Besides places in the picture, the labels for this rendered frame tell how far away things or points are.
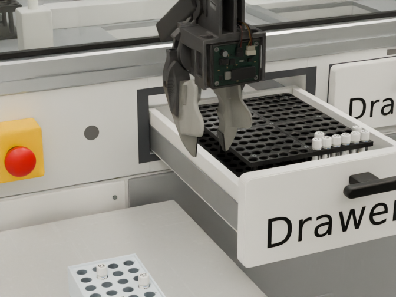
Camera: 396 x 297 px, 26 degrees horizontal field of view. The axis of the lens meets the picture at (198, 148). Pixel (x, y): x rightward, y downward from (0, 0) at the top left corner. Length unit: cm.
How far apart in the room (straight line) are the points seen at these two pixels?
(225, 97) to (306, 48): 38
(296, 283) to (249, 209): 55
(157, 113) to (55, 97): 15
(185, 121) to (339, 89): 46
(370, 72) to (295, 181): 45
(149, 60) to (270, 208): 35
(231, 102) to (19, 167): 31
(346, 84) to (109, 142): 38
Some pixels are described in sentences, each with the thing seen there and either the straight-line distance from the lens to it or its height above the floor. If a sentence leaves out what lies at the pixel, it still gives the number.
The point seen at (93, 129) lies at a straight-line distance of 121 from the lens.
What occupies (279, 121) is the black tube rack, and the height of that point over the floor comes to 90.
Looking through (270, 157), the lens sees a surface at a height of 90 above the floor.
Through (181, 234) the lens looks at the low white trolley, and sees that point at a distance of 117.
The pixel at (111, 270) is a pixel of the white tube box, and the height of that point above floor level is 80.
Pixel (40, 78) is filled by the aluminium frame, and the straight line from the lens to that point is 116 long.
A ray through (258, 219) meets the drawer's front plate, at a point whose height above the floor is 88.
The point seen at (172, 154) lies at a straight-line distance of 116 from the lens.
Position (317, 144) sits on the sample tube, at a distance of 108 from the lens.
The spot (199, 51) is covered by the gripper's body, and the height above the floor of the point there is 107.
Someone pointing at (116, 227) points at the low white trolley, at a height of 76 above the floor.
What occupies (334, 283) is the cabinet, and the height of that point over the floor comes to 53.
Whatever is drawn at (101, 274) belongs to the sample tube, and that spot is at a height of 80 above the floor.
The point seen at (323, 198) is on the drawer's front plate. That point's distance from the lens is 98.
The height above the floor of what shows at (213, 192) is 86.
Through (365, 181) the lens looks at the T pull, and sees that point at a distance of 98.
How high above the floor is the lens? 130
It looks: 22 degrees down
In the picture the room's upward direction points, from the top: straight up
